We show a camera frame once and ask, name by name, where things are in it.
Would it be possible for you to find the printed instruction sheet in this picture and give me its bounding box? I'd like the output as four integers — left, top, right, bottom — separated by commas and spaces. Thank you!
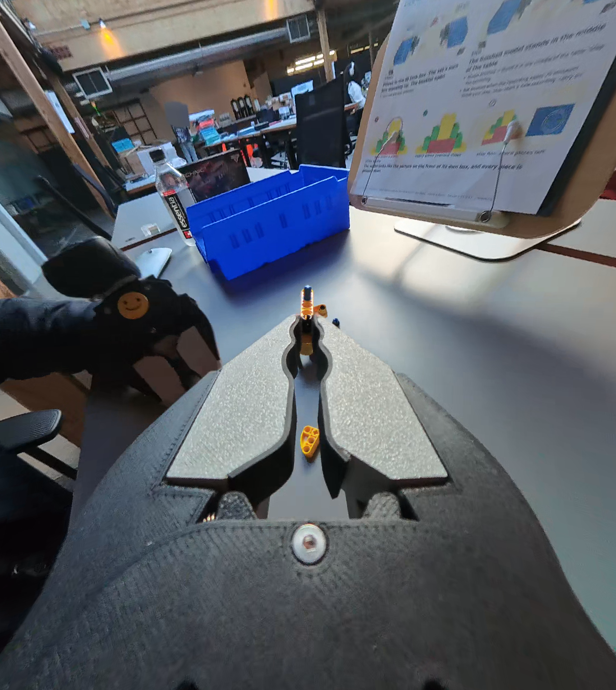
364, 0, 616, 215

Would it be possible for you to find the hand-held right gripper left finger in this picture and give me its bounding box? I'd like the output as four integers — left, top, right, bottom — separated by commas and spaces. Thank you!
166, 315, 298, 490

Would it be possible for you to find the grey ventilation duct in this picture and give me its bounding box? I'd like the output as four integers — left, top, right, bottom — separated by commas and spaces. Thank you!
107, 26, 290, 83

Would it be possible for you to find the wooden document stand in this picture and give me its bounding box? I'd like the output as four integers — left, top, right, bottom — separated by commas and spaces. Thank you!
347, 0, 616, 263

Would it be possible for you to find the person's left forearm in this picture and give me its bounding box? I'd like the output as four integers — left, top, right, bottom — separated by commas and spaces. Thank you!
0, 294, 101, 397

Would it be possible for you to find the yellow lego beam blue pin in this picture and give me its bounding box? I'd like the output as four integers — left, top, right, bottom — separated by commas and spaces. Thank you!
299, 286, 318, 357

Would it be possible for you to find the dark printed cardboard box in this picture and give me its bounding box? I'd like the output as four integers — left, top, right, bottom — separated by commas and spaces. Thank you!
178, 149, 252, 204

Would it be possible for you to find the large blue plastic bin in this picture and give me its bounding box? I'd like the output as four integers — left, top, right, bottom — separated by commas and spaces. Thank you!
185, 163, 352, 282

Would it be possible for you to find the white stand base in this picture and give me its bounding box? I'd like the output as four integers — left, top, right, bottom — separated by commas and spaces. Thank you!
134, 247, 174, 277

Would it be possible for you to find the clear water bottle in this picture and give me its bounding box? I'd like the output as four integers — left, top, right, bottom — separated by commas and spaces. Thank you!
154, 150, 199, 248

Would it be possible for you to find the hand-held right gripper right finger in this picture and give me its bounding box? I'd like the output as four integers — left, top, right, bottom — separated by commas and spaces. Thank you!
314, 317, 450, 500

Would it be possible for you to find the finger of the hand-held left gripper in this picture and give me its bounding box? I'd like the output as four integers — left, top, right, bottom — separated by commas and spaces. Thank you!
133, 350, 190, 406
176, 325, 221, 383

